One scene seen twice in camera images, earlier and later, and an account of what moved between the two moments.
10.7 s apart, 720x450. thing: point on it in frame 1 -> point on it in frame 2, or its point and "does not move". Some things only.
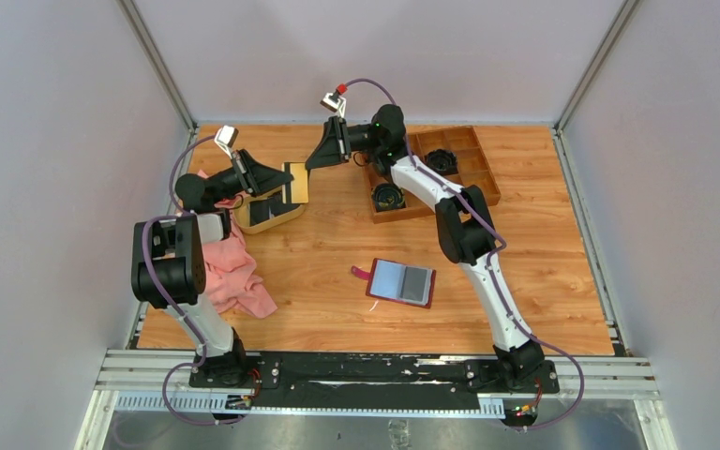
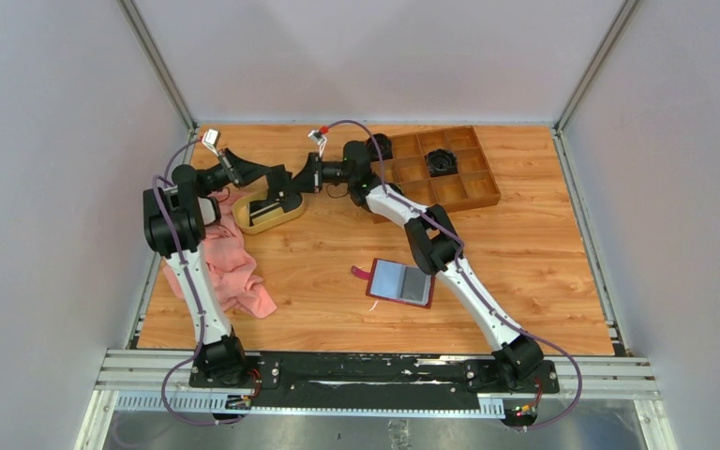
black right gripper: [336, 146] -> [305, 182]
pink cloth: [231, 282] does not move
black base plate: [370, 382] does not move
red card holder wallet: [398, 282] does not move
